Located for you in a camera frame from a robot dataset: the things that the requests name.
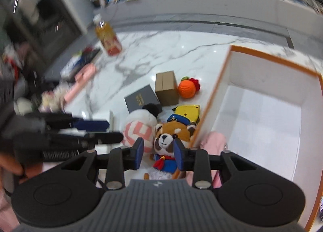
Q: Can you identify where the orange and white storage box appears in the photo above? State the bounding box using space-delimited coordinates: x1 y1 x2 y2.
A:
173 45 323 232

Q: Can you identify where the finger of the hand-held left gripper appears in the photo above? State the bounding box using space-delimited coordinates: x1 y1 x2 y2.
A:
45 113 110 132
46 132 124 150

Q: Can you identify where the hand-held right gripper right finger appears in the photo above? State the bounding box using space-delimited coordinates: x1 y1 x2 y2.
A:
173 138 256 189

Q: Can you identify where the brown cardboard box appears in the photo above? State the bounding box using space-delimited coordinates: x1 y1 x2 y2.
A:
154 70 180 106

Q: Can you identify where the pink box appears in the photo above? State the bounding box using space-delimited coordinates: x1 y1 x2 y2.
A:
64 63 98 104

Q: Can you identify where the person's pink clothing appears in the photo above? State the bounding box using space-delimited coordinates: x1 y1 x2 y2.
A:
185 132 228 189

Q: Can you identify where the person's left hand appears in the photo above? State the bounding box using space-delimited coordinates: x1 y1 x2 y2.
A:
0 152 44 185

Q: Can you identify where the black remote control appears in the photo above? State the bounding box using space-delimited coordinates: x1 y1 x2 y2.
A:
77 48 102 67

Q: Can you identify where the floral packet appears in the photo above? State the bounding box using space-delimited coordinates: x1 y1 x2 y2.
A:
40 87 67 111

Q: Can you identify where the yellow tape measure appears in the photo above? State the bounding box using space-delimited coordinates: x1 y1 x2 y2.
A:
172 104 201 126

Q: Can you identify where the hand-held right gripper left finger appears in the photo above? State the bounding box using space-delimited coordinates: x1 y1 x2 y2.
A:
61 137 144 191

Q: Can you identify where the person's left forearm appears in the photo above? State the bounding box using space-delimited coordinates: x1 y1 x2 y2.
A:
0 185 22 232

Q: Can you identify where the white pink striped plush toy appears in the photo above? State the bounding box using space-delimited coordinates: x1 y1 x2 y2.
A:
121 103 163 153

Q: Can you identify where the orange juice bottle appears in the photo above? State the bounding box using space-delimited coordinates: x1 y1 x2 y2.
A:
93 16 123 57

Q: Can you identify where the red panda plush toy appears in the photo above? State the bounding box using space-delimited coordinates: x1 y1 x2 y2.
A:
144 114 198 181

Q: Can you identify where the white stone ledge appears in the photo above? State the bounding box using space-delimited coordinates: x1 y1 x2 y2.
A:
90 0 323 36

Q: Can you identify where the white and blue packet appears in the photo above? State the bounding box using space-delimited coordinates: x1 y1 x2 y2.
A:
60 55 84 79

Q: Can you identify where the orange crochet ball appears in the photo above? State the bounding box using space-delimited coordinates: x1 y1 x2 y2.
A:
178 77 201 99

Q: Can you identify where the black white patterned item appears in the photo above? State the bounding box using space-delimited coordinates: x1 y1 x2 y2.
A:
307 0 323 14

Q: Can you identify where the dark grey gift box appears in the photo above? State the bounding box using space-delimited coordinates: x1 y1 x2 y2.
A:
124 84 161 114

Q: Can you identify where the white round plush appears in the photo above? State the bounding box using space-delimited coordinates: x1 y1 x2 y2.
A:
14 97 33 117

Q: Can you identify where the glass door cabinet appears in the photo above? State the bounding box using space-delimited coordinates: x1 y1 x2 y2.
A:
0 0 85 71

